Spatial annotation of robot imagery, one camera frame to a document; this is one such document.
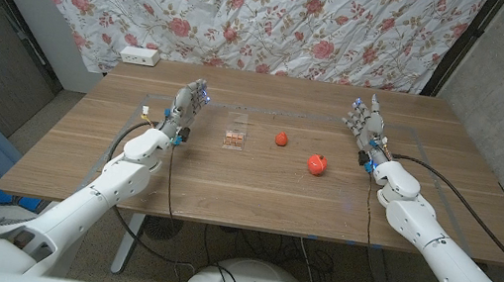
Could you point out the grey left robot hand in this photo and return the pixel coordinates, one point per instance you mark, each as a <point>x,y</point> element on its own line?
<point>185,103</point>

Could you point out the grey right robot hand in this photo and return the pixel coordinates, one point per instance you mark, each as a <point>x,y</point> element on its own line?
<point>368,126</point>

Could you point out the clear eyeshadow palette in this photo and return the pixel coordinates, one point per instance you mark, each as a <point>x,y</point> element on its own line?
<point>234,138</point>

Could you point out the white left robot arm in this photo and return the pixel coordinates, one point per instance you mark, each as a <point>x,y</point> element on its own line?
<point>87,206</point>

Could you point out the red toy tomato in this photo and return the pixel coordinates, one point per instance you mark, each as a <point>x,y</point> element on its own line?
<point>316,165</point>

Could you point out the small red toy strawberry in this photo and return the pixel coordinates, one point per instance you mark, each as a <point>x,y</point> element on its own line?
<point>281,139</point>

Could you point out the white power strip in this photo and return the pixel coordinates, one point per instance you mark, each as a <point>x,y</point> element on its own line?
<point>139,56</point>

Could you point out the floral backdrop cloth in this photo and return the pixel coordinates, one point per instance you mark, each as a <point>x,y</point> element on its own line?
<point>251,11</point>

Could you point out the black backdrop pole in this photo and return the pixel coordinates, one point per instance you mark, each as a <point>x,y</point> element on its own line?
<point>461,47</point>

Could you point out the black round floor fan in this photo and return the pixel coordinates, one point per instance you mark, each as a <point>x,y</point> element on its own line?
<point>162,228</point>

